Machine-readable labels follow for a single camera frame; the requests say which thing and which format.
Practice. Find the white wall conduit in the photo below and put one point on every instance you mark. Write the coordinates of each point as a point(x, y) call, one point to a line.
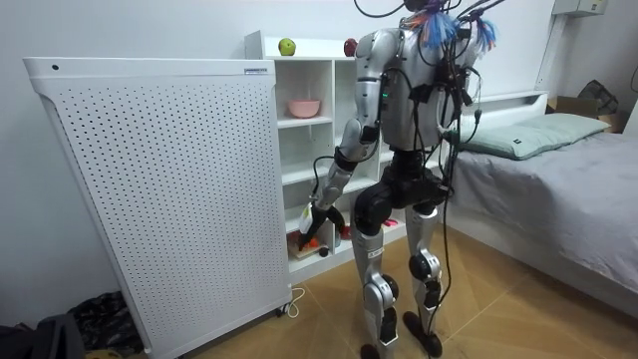
point(550, 52)

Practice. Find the red apple soft toy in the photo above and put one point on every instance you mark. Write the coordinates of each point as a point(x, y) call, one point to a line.
point(350, 48)

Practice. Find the orange soft toy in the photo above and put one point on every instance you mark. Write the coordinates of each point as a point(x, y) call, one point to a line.
point(313, 243)

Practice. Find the dark mesh bag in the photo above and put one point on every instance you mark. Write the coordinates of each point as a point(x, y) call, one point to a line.
point(598, 95)

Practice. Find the pale green pillow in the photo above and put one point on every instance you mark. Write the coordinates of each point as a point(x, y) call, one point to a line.
point(533, 135)

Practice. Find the cardboard box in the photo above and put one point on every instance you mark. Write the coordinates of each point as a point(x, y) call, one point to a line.
point(570, 106)

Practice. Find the grey bed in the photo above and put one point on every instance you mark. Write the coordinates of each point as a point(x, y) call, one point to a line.
point(558, 209)

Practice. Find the white perforated cabinet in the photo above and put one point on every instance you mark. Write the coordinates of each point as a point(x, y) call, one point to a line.
point(174, 199)

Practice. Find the robot body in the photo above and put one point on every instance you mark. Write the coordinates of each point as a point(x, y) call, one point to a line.
point(401, 107)

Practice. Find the small black ball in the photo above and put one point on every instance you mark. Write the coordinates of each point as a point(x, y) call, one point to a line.
point(324, 252)

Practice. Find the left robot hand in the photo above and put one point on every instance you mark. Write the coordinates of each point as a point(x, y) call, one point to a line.
point(317, 219)

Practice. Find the white wall box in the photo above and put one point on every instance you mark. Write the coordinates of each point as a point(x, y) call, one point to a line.
point(578, 7)

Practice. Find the dark patterned cloth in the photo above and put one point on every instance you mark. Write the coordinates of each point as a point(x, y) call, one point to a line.
point(107, 321)

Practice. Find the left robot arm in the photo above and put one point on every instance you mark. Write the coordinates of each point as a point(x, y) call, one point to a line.
point(368, 85)

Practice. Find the pink bowl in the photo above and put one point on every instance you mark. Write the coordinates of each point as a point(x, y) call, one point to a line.
point(304, 108)

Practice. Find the robot legs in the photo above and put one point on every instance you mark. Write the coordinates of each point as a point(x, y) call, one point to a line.
point(368, 249)

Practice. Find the white shelf unit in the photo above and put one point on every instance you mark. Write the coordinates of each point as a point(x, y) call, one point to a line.
point(309, 144)

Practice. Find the pink soft toy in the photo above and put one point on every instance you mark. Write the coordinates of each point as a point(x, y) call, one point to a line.
point(390, 223)

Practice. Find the green apple soft toy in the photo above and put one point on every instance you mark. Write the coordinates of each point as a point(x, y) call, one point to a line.
point(287, 47)

